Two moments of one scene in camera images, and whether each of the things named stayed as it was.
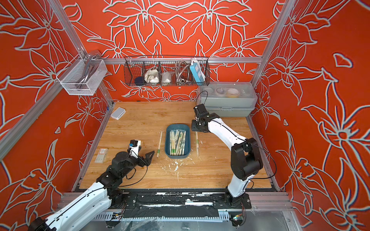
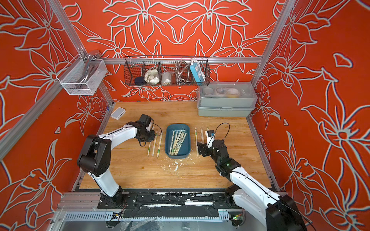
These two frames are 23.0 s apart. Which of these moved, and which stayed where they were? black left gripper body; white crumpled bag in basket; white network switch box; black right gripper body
Moved: black right gripper body; black left gripper body
Stayed: white network switch box; white crumpled bag in basket
